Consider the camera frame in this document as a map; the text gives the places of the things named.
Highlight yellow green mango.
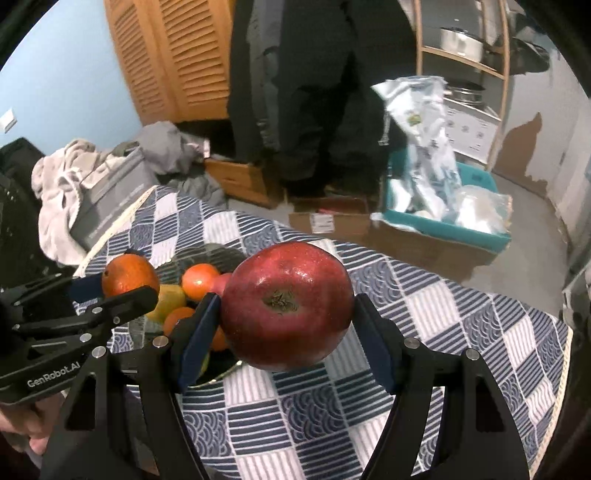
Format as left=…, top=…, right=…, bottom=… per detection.
left=145, top=284, right=186, bottom=324

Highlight small orange tangerine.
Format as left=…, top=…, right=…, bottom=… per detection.
left=180, top=263, right=221, bottom=302

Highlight large orange front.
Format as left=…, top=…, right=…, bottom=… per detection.
left=162, top=306, right=229, bottom=351

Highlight red apple front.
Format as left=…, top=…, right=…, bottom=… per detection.
left=209, top=273, right=231, bottom=297

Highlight large dark red apple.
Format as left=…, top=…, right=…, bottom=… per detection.
left=221, top=242, right=355, bottom=372

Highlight person's hand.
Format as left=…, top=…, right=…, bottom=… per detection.
left=1, top=393, right=65, bottom=456

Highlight dark glass bowl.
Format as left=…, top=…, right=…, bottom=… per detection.
left=108, top=242, right=250, bottom=386

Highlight grey flat box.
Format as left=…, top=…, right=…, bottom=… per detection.
left=70, top=148, right=158, bottom=251

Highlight beige towel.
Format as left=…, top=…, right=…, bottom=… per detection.
left=31, top=139, right=125, bottom=266

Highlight blue white patterned tablecloth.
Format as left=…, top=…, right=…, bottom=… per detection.
left=77, top=187, right=572, bottom=479

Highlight grey clothes pile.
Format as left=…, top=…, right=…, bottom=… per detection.
left=111, top=121, right=228, bottom=209

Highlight wooden drawer box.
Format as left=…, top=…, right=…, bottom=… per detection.
left=204, top=159, right=284, bottom=209

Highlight clear plastic bag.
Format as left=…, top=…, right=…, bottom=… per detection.
left=455, top=185, right=513, bottom=235

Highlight brown cardboard box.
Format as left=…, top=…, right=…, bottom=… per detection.
left=290, top=197, right=497, bottom=283

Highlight white blue printed bag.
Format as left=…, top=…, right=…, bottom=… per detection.
left=372, top=76, right=460, bottom=216

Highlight teal cardboard box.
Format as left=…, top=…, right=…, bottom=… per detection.
left=381, top=150, right=511, bottom=254

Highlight wooden louvered cabinet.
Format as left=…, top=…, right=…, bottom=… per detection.
left=104, top=0, right=235, bottom=125

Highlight black hanging clothes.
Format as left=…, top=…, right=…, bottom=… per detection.
left=228, top=1, right=417, bottom=198

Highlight white storage box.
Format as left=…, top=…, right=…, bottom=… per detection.
left=444, top=98, right=501, bottom=165

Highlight metal pot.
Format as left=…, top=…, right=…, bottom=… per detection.
left=440, top=27, right=485, bottom=62

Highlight wooden shelf frame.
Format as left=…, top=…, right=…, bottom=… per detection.
left=410, top=1, right=511, bottom=171

